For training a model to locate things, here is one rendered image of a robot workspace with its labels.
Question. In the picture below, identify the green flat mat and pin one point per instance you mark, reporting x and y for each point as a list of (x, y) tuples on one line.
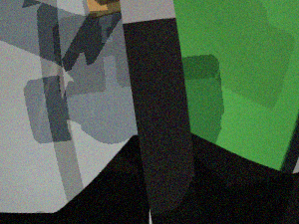
[(241, 69)]

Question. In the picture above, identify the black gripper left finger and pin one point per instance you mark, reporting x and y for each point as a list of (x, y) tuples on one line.
[(117, 196)]

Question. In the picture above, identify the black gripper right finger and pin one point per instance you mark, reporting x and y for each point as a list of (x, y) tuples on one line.
[(234, 190)]

